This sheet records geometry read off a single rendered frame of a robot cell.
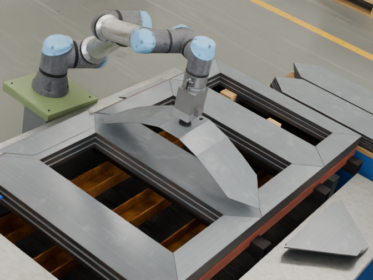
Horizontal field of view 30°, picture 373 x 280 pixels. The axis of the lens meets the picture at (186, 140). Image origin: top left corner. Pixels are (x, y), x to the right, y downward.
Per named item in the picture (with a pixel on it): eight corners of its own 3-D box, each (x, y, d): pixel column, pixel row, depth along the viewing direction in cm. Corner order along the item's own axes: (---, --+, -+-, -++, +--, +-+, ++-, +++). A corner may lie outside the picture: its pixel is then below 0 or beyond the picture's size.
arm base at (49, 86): (24, 83, 290) (27, 61, 285) (53, 76, 301) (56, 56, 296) (46, 100, 283) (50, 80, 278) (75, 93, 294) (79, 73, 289)
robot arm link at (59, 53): (35, 60, 288) (40, 31, 281) (65, 60, 295) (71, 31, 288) (44, 75, 280) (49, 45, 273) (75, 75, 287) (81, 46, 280)
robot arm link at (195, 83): (213, 73, 220) (199, 81, 214) (210, 85, 222) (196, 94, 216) (194, 63, 223) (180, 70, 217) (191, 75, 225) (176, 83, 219)
